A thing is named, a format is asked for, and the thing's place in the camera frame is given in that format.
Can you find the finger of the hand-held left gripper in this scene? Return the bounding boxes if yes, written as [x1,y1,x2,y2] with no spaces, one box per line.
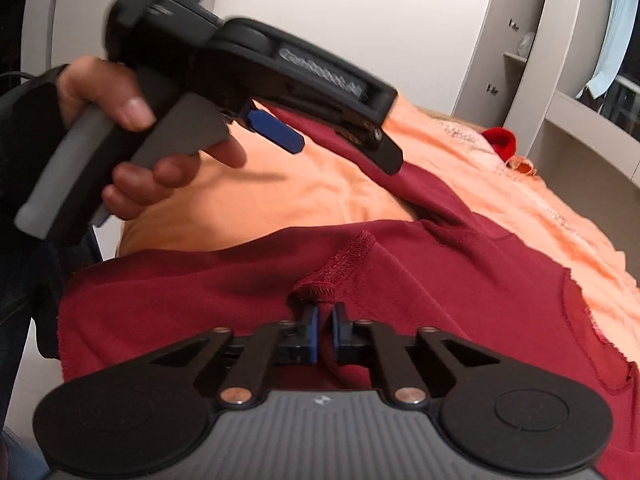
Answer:
[336,110,406,177]
[245,109,306,156]

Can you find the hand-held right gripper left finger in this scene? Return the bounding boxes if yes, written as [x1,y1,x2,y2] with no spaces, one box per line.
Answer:
[148,304,321,408]

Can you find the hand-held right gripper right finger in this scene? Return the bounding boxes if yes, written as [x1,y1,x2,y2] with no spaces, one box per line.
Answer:
[330,303,503,406]

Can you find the dark red garment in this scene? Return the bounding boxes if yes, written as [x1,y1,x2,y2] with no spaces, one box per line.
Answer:
[57,101,640,480]

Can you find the person's left hand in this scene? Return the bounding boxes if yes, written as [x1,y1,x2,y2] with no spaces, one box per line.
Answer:
[56,56,247,221]

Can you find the orange blanket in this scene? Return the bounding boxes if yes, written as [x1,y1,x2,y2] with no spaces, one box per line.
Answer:
[117,95,640,366]

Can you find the small red cloth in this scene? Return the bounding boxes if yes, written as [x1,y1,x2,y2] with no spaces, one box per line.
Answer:
[481,127,520,161]

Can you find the beige cabinet unit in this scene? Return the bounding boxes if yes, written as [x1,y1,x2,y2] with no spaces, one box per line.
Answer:
[450,0,640,186]

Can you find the dark window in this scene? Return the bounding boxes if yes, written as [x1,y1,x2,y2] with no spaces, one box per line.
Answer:
[597,0,640,133]

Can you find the light blue pleated curtain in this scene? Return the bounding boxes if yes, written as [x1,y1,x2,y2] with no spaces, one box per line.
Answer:
[575,0,638,102]

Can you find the person's dark pants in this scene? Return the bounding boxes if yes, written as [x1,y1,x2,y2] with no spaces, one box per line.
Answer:
[0,230,101,480]

